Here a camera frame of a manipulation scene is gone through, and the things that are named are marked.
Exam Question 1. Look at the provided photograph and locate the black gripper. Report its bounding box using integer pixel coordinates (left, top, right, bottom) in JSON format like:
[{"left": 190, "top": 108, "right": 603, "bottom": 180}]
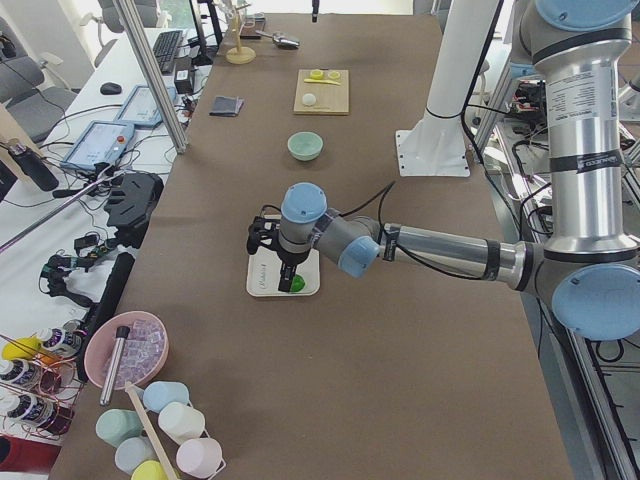
[{"left": 246, "top": 216, "right": 310, "bottom": 293}]

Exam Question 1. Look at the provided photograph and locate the white steamed bun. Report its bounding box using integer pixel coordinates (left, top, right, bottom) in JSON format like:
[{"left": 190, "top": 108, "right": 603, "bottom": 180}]
[{"left": 302, "top": 93, "right": 317, "bottom": 106}]

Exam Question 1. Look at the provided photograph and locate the light green bowl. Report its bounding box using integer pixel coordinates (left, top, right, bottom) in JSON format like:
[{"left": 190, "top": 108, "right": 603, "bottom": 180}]
[{"left": 287, "top": 131, "right": 324, "bottom": 162}]

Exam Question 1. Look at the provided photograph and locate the pink bowl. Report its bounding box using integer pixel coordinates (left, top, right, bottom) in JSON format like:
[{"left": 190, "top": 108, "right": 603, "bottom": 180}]
[{"left": 84, "top": 311, "right": 169, "bottom": 390}]

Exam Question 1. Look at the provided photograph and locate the steel muddler in bowl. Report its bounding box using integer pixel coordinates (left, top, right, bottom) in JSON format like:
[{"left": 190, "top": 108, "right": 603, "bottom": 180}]
[{"left": 99, "top": 326, "right": 130, "bottom": 407}]

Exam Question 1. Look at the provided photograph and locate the green lime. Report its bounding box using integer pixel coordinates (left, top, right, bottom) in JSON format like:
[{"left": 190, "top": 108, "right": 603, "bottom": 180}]
[{"left": 289, "top": 275, "right": 306, "bottom": 293}]

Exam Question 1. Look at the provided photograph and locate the beige rabbit serving tray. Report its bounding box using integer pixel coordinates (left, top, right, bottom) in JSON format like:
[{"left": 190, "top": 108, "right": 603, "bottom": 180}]
[{"left": 246, "top": 213, "right": 320, "bottom": 297}]

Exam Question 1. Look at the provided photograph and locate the steel scoop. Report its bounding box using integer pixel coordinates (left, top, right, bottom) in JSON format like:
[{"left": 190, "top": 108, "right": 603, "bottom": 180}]
[{"left": 256, "top": 30, "right": 300, "bottom": 50}]

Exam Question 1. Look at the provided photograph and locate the upper lemon half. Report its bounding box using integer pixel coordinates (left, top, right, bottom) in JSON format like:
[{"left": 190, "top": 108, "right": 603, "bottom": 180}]
[{"left": 309, "top": 69, "right": 324, "bottom": 80}]

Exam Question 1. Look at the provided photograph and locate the yellow plastic knife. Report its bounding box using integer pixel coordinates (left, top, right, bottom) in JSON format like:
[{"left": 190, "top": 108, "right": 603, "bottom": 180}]
[{"left": 303, "top": 77, "right": 342, "bottom": 86}]

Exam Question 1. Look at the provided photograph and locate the wooden cup stand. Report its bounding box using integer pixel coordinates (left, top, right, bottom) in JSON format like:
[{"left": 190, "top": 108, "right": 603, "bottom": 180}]
[{"left": 220, "top": 0, "right": 256, "bottom": 65}]

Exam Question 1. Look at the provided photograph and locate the bamboo cutting board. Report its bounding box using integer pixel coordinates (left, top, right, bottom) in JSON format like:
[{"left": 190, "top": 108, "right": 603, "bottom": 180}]
[{"left": 293, "top": 69, "right": 350, "bottom": 115}]

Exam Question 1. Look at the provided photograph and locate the folded grey cloth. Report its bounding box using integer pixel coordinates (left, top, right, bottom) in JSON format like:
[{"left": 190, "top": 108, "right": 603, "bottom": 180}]
[{"left": 209, "top": 95, "right": 244, "bottom": 117}]

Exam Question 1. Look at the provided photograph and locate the black keyboard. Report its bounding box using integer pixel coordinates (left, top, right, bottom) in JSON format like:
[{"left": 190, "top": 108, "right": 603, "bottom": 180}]
[{"left": 152, "top": 30, "right": 183, "bottom": 75}]

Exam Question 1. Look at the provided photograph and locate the blue teach pendant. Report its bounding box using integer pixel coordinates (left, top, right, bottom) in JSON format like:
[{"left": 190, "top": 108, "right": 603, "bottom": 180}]
[
  {"left": 60, "top": 121, "right": 135, "bottom": 171},
  {"left": 115, "top": 85, "right": 162, "bottom": 129}
]

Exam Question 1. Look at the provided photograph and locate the computer mouse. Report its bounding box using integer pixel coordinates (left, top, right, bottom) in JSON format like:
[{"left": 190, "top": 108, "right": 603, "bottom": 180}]
[{"left": 100, "top": 82, "right": 122, "bottom": 96}]

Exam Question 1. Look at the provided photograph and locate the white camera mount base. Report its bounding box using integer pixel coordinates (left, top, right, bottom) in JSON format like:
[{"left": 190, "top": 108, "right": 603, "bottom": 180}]
[{"left": 396, "top": 0, "right": 503, "bottom": 177}]

